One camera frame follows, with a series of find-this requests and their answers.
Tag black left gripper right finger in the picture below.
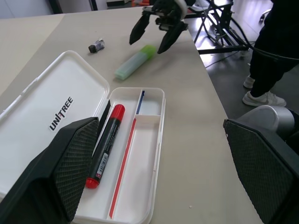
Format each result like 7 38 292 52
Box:
223 119 299 224

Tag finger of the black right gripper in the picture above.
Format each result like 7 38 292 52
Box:
157 22 188 55
129 13 150 46

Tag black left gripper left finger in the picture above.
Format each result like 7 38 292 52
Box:
0 117 100 224

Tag green highlighter marker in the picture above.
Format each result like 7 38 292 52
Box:
114 44 157 81

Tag red marker with black barrel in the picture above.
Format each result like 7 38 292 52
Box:
85 104 126 189

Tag white Unitree pencil case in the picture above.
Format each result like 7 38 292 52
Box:
0 50 167 224

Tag small black clip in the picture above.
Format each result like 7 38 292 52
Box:
88 38 105 54

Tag silver robot body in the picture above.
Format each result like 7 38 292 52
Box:
235 105 296 140

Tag white grey sneaker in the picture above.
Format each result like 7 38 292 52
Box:
243 75 256 90
242 91 287 108

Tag person in dark clothes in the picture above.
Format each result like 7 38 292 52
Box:
248 0 299 99

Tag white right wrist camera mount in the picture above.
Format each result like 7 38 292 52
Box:
174 0 189 21

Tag black metal stand frame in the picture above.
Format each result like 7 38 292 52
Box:
186 0 254 55

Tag black cable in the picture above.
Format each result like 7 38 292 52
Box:
230 16 299 62

